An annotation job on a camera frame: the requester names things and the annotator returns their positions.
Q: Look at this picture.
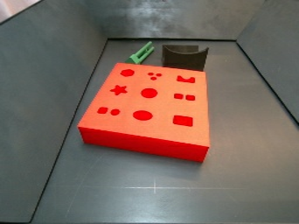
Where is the green three prong object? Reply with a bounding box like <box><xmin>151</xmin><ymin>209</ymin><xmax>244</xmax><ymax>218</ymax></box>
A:
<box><xmin>125</xmin><ymin>42</ymin><xmax>155</xmax><ymax>64</ymax></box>

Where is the black curved fixture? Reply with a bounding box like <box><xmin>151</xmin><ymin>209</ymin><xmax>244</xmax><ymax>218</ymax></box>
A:
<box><xmin>163</xmin><ymin>45</ymin><xmax>209</xmax><ymax>71</ymax></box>

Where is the red block with shaped holes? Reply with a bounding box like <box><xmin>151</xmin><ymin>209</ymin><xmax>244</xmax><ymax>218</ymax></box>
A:
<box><xmin>79</xmin><ymin>63</ymin><xmax>211</xmax><ymax>162</ymax></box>

